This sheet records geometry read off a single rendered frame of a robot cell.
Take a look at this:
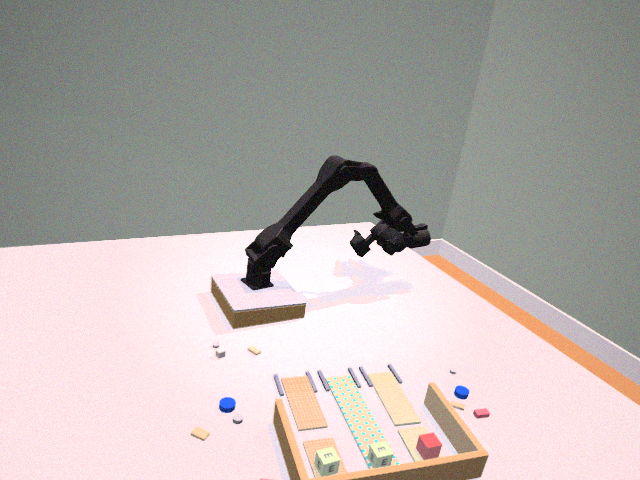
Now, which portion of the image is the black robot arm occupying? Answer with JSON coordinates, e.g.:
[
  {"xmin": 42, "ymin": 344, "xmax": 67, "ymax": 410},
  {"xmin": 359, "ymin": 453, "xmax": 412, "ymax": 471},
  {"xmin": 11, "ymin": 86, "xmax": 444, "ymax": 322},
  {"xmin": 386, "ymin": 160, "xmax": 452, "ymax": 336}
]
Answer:
[{"xmin": 240, "ymin": 155, "xmax": 431, "ymax": 290}]

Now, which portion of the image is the blue cylinder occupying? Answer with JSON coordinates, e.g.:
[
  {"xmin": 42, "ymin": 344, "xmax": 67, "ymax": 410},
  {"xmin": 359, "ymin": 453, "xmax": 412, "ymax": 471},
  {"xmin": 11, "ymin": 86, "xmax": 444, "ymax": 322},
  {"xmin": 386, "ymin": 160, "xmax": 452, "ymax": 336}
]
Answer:
[
  {"xmin": 454, "ymin": 386, "xmax": 469, "ymax": 399},
  {"xmin": 219, "ymin": 397, "xmax": 236, "ymax": 413}
]

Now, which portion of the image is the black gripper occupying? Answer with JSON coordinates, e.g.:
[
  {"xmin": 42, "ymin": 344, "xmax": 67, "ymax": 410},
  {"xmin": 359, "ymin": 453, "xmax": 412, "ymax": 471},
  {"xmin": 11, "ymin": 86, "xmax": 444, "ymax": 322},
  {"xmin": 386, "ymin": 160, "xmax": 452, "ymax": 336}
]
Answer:
[{"xmin": 349, "ymin": 211, "xmax": 394, "ymax": 257}]

